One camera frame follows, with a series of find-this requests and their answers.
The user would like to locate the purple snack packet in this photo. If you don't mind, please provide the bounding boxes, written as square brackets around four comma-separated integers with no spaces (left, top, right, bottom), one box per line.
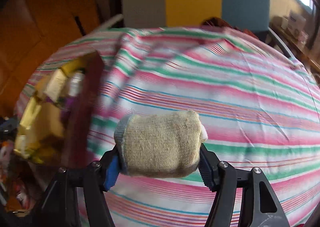
[60,96,77,124]

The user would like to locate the red cloth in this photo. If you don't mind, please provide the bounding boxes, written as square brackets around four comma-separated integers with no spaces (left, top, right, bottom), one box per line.
[201,17,259,39]

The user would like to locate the beige carton box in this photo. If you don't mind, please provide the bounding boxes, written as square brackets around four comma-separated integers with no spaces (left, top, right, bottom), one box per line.
[44,69,67,103]

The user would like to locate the white boxes by window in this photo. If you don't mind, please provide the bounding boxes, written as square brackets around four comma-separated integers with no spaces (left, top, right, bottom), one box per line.
[272,10,309,44]

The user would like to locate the striped pink green bedsheet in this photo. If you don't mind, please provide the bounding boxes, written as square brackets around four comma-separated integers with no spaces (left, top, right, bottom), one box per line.
[15,27,319,226]

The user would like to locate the gold tin box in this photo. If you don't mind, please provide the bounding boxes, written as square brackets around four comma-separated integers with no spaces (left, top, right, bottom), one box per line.
[14,51,104,168]

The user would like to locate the beige sock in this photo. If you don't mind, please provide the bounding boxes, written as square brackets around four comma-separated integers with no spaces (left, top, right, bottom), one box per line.
[114,110,208,178]

